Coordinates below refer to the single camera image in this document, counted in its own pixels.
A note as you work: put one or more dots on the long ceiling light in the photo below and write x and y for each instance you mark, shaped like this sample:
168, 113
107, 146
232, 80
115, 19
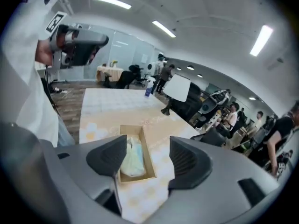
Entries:
111, 1
261, 39
163, 28

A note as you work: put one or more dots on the person's left forearm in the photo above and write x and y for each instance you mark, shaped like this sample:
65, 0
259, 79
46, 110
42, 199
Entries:
43, 53

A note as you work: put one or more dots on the yellow flowers in vase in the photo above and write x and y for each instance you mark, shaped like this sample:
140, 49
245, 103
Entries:
114, 63

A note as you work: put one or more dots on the white paper notice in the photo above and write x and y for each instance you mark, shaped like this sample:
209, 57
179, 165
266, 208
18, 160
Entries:
144, 58

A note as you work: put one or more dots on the black and white sneaker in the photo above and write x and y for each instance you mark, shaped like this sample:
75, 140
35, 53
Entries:
56, 90

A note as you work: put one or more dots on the white shade table lamp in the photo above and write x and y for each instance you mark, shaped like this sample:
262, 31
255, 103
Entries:
177, 86

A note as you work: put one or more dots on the white plastic bag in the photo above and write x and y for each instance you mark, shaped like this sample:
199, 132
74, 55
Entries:
132, 162

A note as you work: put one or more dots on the round table with beige cloth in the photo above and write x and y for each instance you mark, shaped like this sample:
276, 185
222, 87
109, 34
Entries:
114, 73

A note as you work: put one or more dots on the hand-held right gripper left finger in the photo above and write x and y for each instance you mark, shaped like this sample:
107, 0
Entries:
107, 157

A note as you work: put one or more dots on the person's blue jeans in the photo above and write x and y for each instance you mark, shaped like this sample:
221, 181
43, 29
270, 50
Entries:
65, 134

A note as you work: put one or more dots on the white spray bottle striped label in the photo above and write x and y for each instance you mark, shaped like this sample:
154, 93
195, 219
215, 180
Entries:
149, 88

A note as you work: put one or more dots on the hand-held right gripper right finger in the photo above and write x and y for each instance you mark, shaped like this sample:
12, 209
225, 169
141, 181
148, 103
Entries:
189, 164

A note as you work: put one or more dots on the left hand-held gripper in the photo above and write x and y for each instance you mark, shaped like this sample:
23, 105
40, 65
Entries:
88, 37

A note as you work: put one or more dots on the white work table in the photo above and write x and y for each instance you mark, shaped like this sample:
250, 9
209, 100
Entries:
112, 106

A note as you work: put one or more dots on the person's white printed shirt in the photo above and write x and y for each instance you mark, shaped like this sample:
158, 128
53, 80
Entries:
23, 78

